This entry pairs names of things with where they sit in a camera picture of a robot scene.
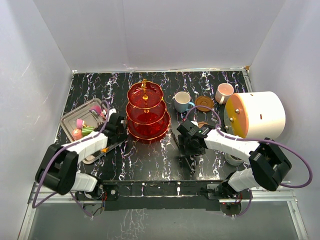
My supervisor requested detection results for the red three-tier dessert stand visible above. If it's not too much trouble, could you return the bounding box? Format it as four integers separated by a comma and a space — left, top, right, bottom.
125, 78, 171, 141

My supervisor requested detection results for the pink cupcake with topping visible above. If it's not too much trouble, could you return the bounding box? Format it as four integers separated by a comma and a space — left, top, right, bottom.
75, 118, 87, 130

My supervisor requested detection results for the pink round cake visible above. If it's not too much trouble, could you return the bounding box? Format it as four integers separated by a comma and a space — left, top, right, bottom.
72, 128, 83, 141

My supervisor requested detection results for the stainless steel tray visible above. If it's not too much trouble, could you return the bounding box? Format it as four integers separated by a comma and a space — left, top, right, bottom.
60, 98, 122, 165

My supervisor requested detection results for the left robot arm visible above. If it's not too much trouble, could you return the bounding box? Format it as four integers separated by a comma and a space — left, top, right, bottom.
35, 112, 127, 200

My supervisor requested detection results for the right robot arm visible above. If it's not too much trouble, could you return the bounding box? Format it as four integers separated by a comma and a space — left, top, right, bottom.
177, 120, 292, 199

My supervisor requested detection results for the brown saucer front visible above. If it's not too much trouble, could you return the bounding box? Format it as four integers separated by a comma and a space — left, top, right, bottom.
197, 121, 208, 128

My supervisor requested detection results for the magenta cake slice back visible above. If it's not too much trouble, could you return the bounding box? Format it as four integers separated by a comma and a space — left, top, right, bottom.
89, 105, 102, 115

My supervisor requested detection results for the green layered cake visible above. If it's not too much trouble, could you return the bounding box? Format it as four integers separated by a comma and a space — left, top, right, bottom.
81, 126, 95, 137

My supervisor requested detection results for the blue and white teacup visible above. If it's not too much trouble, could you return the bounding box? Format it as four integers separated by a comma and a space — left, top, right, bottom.
174, 91, 195, 113

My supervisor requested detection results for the brown saucer near cups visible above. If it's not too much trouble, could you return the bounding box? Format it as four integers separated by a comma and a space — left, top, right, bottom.
195, 95, 214, 112

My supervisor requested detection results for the grey tape roll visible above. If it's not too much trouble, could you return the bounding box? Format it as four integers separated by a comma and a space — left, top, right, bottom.
224, 153, 244, 166

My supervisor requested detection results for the pink and white teacup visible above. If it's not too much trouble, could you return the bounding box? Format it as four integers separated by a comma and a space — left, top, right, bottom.
215, 83, 234, 105

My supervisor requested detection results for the large white cylinder container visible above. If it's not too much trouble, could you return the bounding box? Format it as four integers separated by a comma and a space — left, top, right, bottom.
224, 91, 286, 139

